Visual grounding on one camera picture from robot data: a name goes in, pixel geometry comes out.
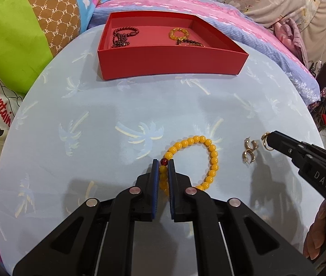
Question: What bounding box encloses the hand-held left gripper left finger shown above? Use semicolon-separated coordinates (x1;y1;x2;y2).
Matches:
13;159;161;276

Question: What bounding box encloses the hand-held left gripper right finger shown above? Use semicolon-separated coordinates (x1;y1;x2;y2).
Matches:
167;159;316;276

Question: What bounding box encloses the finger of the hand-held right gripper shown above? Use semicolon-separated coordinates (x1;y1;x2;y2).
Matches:
267;131;310;162

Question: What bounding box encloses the gold ring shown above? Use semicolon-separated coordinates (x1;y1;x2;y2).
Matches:
261;132;273;152

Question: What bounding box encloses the yellow bead bracelet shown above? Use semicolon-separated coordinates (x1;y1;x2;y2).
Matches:
159;135;219;199

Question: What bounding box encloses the red cardboard box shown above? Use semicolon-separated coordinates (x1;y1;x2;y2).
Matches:
97;11;249;80

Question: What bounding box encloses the black and gold bead bracelet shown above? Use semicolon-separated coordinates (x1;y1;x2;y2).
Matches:
176;38;205;47

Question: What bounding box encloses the garnet small-bead bracelet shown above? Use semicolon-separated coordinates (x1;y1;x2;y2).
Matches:
111;33;131;48

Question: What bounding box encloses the yellow crystal bracelet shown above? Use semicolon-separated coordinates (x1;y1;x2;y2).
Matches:
169;28;190;42

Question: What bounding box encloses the dark red bead bracelet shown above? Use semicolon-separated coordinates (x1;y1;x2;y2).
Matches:
113;26;139;38

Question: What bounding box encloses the person's right hand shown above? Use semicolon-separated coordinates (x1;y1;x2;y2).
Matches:
303;200;326;260

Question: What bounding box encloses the gold hoop earring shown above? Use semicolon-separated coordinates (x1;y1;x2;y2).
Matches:
244;137;259;151
241;149;258;166

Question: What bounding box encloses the pink crumpled cloth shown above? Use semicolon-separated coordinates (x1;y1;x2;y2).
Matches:
272;17;308;66

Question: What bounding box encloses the pink and blue striped blanket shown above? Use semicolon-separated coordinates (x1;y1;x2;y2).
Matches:
87;0;321;104

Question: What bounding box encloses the colourful cartoon quilt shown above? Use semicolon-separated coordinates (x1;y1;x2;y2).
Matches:
0;0;114;236

